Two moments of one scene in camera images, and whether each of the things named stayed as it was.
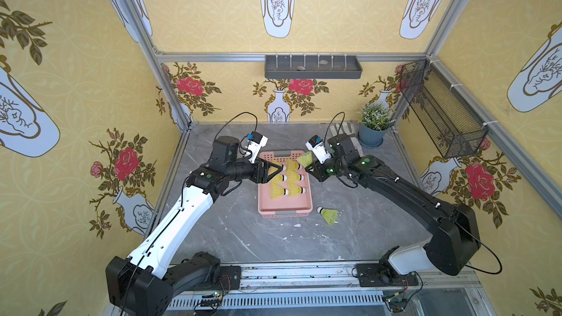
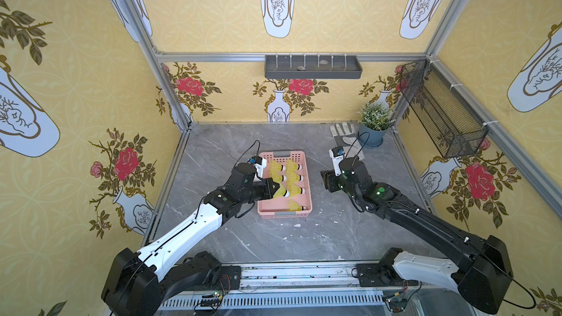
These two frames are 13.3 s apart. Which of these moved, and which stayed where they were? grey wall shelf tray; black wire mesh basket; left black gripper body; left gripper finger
Moved: left gripper finger; left black gripper body
Stayed: black wire mesh basket; grey wall shelf tray
